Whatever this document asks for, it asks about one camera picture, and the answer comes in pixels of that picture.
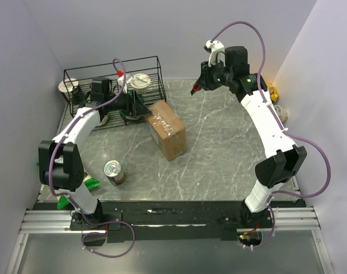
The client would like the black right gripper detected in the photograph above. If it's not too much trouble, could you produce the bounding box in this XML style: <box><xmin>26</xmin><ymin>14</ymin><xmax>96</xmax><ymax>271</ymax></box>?
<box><xmin>196</xmin><ymin>57</ymin><xmax>233</xmax><ymax>91</ymax></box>

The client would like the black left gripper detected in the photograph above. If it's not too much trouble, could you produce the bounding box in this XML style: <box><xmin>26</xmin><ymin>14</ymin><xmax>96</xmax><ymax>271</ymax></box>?
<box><xmin>105</xmin><ymin>89</ymin><xmax>152</xmax><ymax>117</ymax></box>

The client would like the brown cardboard express box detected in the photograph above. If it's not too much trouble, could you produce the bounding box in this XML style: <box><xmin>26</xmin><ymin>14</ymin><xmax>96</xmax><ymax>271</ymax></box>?
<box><xmin>145</xmin><ymin>100</ymin><xmax>188</xmax><ymax>162</ymax></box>

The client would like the red black utility knife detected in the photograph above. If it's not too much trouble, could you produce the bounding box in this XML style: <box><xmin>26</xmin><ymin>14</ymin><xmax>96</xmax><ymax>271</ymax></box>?
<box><xmin>190</xmin><ymin>83</ymin><xmax>202</xmax><ymax>96</ymax></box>

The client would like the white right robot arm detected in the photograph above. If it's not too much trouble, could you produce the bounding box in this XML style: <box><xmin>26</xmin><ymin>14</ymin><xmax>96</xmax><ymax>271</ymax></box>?
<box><xmin>191</xmin><ymin>41</ymin><xmax>307</xmax><ymax>228</ymax></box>

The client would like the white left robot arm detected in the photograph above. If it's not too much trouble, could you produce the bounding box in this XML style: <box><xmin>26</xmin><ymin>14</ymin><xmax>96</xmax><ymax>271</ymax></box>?
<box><xmin>38</xmin><ymin>74</ymin><xmax>150</xmax><ymax>229</ymax></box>

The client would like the green lid canister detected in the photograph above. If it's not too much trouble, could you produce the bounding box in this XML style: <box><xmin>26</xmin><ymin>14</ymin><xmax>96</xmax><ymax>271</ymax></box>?
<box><xmin>119</xmin><ymin>110</ymin><xmax>143</xmax><ymax>123</ymax></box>

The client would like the Chobani yogurt cup in rack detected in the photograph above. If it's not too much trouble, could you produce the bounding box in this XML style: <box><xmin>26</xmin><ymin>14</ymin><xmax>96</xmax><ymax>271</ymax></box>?
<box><xmin>130</xmin><ymin>73</ymin><xmax>151</xmax><ymax>94</ymax></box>

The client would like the black cone object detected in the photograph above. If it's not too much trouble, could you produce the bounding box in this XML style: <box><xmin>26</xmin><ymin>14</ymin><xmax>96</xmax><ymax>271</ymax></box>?
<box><xmin>71</xmin><ymin>85</ymin><xmax>83</xmax><ymax>105</ymax></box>

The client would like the yellow Lays chips bag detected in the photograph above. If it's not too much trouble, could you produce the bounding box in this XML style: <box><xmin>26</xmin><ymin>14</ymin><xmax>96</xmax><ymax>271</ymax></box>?
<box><xmin>267</xmin><ymin>83</ymin><xmax>279</xmax><ymax>102</ymax></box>

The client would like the silver tin can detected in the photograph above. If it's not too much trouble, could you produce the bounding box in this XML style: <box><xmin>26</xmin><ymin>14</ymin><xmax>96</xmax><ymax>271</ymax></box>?
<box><xmin>103</xmin><ymin>160</ymin><xmax>126</xmax><ymax>186</ymax></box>

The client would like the white paper cup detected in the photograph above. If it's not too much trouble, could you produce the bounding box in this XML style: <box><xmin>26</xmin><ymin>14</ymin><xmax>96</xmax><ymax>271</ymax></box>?
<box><xmin>58</xmin><ymin>78</ymin><xmax>79</xmax><ymax>102</ymax></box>

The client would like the Chobani yogurt cup right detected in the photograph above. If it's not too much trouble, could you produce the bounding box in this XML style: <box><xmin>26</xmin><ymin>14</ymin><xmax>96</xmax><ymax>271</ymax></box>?
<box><xmin>274</xmin><ymin>105</ymin><xmax>288</xmax><ymax>123</ymax></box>

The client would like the green chips bag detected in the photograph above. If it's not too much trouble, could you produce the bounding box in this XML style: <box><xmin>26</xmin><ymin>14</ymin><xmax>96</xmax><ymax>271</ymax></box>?
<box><xmin>36</xmin><ymin>161</ymin><xmax>101</xmax><ymax>211</ymax></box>

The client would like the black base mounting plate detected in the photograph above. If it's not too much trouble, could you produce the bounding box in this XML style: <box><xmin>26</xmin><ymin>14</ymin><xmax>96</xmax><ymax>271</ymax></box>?
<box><xmin>70</xmin><ymin>201</ymin><xmax>305</xmax><ymax>243</ymax></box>

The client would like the black wire basket rack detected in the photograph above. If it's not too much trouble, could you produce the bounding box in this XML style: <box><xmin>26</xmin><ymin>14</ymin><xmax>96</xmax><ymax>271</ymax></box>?
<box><xmin>63</xmin><ymin>56</ymin><xmax>166</xmax><ymax>130</ymax></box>

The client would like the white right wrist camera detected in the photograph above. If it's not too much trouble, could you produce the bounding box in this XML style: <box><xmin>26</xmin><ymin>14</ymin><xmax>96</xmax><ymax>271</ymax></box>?
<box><xmin>204</xmin><ymin>40</ymin><xmax>225</xmax><ymax>67</ymax></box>

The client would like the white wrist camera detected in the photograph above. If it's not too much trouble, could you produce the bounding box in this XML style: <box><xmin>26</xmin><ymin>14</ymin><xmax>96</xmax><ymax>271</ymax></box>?
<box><xmin>116</xmin><ymin>70</ymin><xmax>133</xmax><ymax>94</ymax></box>
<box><xmin>204</xmin><ymin>40</ymin><xmax>225</xmax><ymax>67</ymax></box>

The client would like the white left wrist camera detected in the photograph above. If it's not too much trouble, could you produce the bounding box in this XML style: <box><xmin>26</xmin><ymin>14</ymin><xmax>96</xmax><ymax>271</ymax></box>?
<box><xmin>116</xmin><ymin>70</ymin><xmax>133</xmax><ymax>94</ymax></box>

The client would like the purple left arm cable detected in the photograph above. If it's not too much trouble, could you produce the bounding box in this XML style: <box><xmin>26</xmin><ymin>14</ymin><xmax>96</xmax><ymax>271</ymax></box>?
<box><xmin>47</xmin><ymin>58</ymin><xmax>136</xmax><ymax>259</ymax></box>

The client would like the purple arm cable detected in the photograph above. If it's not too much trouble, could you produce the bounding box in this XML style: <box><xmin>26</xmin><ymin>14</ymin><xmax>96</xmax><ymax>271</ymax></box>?
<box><xmin>210</xmin><ymin>21</ymin><xmax>332</xmax><ymax>252</ymax></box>
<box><xmin>47</xmin><ymin>58</ymin><xmax>136</xmax><ymax>259</ymax></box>

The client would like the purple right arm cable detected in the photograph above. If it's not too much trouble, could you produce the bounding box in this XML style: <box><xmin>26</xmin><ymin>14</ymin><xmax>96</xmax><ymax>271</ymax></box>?
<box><xmin>210</xmin><ymin>21</ymin><xmax>332</xmax><ymax>252</ymax></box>

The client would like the aluminium frame rail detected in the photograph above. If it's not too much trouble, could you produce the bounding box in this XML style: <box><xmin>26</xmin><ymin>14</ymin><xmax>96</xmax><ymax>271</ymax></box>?
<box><xmin>7</xmin><ymin>202</ymin><xmax>321</xmax><ymax>273</ymax></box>

